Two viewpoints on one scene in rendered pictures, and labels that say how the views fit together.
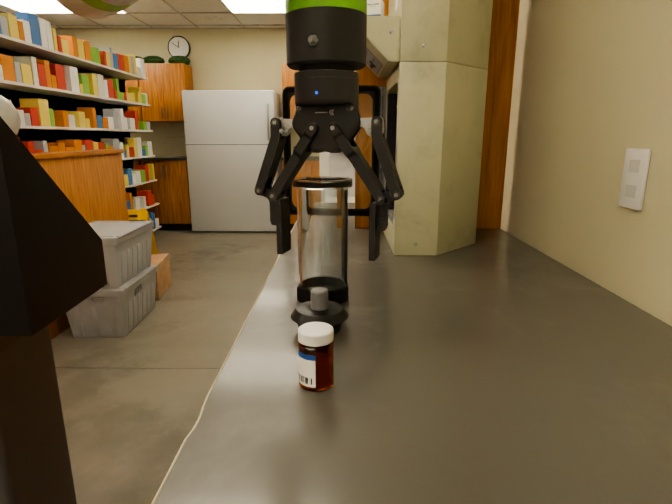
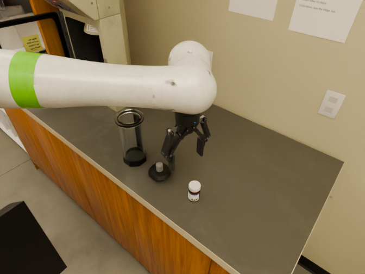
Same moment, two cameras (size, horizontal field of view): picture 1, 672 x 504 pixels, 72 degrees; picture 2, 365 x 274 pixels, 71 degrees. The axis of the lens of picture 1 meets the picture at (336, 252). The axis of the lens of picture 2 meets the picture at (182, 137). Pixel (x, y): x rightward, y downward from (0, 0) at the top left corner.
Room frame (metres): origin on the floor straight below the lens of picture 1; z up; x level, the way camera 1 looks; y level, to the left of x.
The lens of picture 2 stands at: (0.20, 0.51, 1.75)
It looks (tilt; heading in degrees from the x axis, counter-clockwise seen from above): 41 degrees down; 308
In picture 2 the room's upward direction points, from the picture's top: 1 degrees clockwise
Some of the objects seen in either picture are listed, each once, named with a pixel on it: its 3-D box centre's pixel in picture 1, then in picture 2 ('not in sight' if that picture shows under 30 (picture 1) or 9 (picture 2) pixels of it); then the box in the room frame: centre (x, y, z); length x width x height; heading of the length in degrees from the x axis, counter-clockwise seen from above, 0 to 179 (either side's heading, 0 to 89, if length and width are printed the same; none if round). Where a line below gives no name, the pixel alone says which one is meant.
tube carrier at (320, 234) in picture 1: (322, 236); (132, 137); (0.84, 0.02, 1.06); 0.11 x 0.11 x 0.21
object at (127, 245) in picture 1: (109, 252); not in sight; (3.00, 1.51, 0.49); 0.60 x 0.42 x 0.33; 0
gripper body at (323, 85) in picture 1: (326, 112); (187, 121); (0.58, 0.01, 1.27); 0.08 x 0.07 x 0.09; 74
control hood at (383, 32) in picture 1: (371, 51); (62, 1); (1.33, -0.09, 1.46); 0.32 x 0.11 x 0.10; 0
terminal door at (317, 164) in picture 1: (331, 152); (38, 60); (1.50, 0.02, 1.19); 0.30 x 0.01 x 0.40; 83
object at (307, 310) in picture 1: (319, 309); (159, 169); (0.70, 0.03, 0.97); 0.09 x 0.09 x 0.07
